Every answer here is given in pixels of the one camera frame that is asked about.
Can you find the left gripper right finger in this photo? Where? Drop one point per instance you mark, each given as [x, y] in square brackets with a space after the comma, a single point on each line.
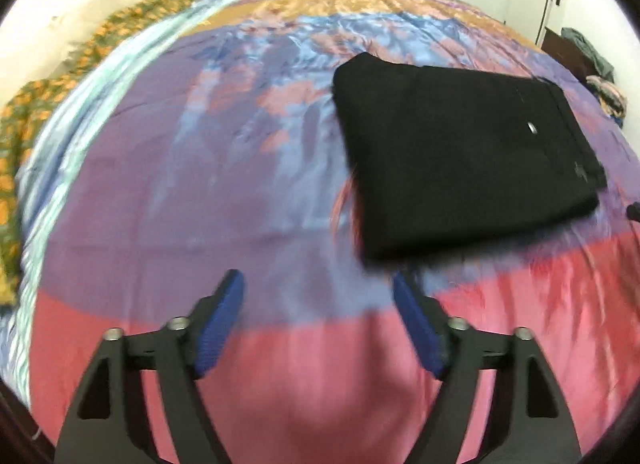
[528, 420]

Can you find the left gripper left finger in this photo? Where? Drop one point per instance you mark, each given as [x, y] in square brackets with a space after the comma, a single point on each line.
[108, 422]

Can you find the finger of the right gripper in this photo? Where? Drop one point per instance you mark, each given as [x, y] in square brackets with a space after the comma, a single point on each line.
[633, 211]

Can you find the black pants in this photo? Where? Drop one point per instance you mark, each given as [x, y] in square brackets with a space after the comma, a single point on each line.
[445, 159]

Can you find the pile of clothes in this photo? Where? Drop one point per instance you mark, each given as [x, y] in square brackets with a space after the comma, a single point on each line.
[601, 83]

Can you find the dark wooden nightstand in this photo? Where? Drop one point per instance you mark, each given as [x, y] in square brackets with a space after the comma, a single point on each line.
[568, 55]

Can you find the colourful floral bedspread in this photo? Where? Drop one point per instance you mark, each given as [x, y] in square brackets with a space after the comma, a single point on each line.
[226, 154]

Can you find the green orange floral blanket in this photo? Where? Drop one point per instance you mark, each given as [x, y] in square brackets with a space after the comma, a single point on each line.
[23, 117]

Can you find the cream pillow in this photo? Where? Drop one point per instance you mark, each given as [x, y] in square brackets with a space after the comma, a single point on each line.
[27, 57]

